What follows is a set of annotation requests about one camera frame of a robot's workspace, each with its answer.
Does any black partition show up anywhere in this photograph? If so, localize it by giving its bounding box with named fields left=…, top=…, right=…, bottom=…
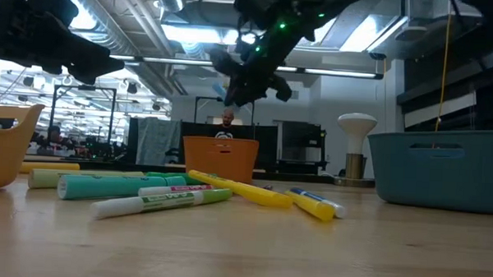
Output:
left=126, top=117, right=279, bottom=173

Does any gray hanging cloth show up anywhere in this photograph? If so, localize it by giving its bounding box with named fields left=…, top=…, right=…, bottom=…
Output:
left=136, top=117, right=183, bottom=168

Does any teal highlighter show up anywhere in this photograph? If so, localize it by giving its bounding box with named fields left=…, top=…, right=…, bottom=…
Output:
left=56, top=171, right=187, bottom=205

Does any long ceiling light bar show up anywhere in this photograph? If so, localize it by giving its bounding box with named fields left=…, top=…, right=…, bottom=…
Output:
left=108, top=54, right=385, bottom=81

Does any blue Expo marker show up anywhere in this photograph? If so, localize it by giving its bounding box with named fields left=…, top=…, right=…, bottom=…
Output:
left=288, top=187, right=348, bottom=219

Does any light green Sharpie highlighter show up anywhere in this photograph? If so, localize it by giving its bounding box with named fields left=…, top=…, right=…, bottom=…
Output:
left=27, top=167, right=147, bottom=194

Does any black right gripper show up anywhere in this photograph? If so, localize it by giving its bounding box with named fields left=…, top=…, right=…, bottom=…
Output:
left=208, top=0, right=330, bottom=111

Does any black equipment cart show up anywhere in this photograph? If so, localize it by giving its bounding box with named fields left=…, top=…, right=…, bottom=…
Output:
left=279, top=120, right=331, bottom=176

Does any white mushroom lamp brass base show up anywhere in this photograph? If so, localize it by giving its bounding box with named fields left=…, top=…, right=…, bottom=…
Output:
left=333, top=111, right=379, bottom=189

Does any person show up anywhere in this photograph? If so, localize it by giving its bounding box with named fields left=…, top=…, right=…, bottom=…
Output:
left=213, top=107, right=239, bottom=140
left=44, top=124, right=67, bottom=146

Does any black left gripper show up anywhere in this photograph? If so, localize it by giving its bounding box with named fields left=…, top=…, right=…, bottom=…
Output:
left=0, top=0, right=128, bottom=85

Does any black aluminium table frame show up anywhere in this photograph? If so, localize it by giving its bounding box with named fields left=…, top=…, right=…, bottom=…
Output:
left=21, top=157, right=378, bottom=187

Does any black metal frame stand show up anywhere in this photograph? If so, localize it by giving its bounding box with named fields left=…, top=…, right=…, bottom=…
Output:
left=50, top=83, right=117, bottom=148

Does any teal plastic bin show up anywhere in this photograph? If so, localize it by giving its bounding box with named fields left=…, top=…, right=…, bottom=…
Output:
left=365, top=126, right=493, bottom=215

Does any blue highlighter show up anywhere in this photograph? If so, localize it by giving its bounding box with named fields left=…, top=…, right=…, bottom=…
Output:
left=212, top=81, right=229, bottom=101

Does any yellow extension cord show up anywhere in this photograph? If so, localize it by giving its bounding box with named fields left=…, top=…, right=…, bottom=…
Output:
left=433, top=13, right=452, bottom=133

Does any orange plastic bin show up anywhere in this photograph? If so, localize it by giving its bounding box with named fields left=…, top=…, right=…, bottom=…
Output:
left=182, top=136, right=260, bottom=185

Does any green Expo marker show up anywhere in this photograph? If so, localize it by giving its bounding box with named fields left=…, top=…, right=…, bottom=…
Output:
left=89, top=183, right=234, bottom=226

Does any yellow plastic bin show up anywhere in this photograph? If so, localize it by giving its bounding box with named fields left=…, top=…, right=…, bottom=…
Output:
left=0, top=102, right=46, bottom=193

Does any yellow marker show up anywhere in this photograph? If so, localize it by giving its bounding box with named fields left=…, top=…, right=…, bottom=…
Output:
left=284, top=190, right=337, bottom=223
left=187, top=169, right=295, bottom=210

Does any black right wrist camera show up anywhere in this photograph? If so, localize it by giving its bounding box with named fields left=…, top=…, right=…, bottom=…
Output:
left=233, top=0, right=273, bottom=31

